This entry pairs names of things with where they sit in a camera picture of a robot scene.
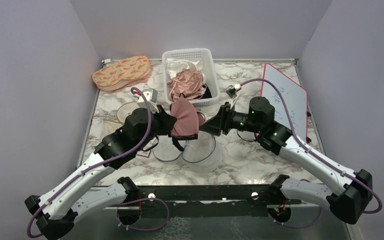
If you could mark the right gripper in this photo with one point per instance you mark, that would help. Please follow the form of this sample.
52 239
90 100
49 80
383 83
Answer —
221 122

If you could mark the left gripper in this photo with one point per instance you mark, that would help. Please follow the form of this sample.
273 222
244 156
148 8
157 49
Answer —
167 121

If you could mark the dusty pink padded bra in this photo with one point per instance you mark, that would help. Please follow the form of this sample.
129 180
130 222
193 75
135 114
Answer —
188 122

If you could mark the white mesh laundry bag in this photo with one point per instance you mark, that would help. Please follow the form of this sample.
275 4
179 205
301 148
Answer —
202 155

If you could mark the pink lace bra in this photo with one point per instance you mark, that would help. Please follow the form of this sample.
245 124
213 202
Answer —
187 84

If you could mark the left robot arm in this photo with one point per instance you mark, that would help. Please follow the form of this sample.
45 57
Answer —
56 212

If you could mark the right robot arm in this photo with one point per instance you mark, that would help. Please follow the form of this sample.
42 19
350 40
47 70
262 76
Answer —
344 191

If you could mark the black garment in basket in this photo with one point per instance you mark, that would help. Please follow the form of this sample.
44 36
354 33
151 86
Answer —
206 92

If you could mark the red white small box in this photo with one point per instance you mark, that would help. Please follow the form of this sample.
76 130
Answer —
143 154

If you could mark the embroidery hoop with cloth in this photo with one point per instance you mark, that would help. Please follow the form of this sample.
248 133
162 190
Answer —
123 111

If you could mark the white satin garment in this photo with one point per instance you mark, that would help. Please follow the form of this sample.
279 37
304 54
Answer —
174 66

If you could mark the carrot pattern pouch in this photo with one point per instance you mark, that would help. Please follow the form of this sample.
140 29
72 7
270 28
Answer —
123 73

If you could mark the white plastic basket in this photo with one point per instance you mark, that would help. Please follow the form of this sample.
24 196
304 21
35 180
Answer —
209 72

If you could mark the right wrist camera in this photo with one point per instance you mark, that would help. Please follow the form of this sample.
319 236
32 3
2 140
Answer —
233 92

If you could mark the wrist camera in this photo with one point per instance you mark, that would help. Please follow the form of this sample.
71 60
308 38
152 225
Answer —
150 95
233 92

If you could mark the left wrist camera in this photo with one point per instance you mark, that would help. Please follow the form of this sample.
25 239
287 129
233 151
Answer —
150 95

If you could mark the white wall plug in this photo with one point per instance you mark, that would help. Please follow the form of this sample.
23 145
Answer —
106 61

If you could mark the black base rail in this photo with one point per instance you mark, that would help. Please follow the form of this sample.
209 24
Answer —
196 201

